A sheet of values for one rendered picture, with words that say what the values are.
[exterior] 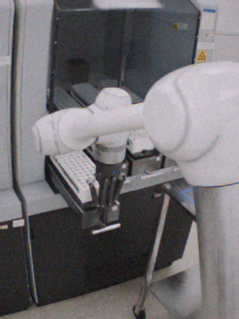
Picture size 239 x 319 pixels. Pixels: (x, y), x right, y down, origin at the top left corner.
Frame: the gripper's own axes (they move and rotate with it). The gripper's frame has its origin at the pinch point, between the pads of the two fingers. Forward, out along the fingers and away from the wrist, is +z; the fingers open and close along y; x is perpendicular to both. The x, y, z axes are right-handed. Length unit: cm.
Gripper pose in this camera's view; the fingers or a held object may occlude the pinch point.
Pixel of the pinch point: (104, 213)
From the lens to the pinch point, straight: 135.7
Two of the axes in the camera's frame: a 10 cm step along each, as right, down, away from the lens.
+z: -0.9, 8.4, 5.3
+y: -8.7, 1.9, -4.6
